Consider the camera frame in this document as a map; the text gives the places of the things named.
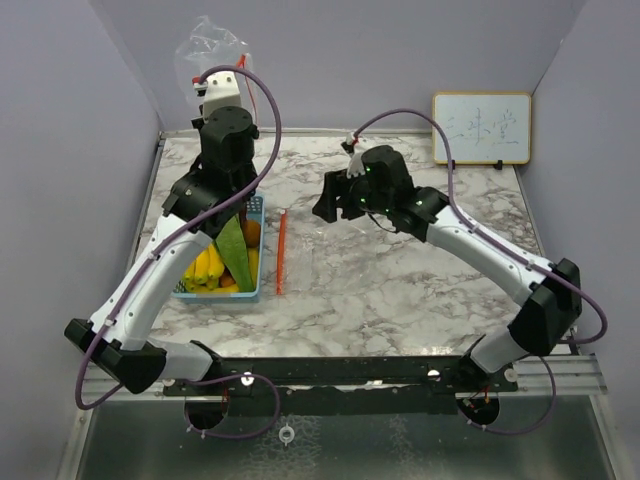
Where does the green leafy vegetable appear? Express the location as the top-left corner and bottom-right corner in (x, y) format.
(215, 216), (255, 293)

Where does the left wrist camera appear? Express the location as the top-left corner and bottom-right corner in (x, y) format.
(192, 71), (242, 122)

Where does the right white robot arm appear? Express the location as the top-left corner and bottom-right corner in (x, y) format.
(312, 145), (582, 391)

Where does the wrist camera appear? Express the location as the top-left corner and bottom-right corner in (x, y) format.
(341, 133), (368, 178)
(192, 71), (242, 122)

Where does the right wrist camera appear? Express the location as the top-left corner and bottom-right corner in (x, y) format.
(341, 133), (368, 178)

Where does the clear zip bag on table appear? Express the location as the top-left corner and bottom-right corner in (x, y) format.
(282, 209), (375, 296)

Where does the small orange fruit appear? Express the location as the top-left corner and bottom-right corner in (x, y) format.
(242, 219), (261, 248)

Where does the single yellow banana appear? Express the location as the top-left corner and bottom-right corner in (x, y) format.
(247, 248), (260, 290)

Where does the small framed whiteboard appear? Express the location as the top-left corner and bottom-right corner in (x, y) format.
(432, 91), (532, 166)

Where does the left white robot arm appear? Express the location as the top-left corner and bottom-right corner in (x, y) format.
(64, 106), (259, 395)

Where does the clear zip bag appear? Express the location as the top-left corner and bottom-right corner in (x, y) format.
(282, 209), (375, 296)
(174, 15), (254, 131)

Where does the yellow banana bunch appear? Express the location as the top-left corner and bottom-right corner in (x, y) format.
(182, 243), (225, 293)

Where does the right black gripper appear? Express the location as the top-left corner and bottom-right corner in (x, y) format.
(313, 165), (392, 223)

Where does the blue perforated plastic basket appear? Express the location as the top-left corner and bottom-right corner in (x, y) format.
(171, 194), (266, 304)

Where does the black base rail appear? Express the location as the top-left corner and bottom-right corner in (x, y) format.
(163, 356), (517, 417)

